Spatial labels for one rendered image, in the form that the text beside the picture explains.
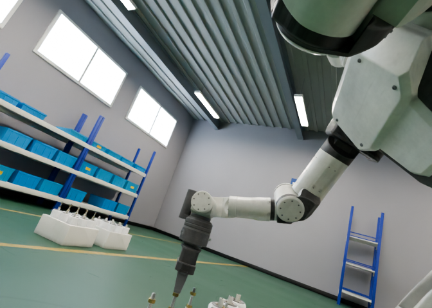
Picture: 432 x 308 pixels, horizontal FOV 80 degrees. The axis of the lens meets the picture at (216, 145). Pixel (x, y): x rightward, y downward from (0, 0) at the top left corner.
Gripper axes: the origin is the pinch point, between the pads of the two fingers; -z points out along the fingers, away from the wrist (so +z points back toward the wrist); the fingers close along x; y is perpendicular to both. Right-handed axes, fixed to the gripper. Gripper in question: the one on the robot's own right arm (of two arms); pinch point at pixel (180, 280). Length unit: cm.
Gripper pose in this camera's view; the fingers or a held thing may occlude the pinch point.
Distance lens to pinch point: 86.1
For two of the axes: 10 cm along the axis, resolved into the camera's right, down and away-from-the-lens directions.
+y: 9.5, 3.3, 0.3
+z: 3.0, -9.0, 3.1
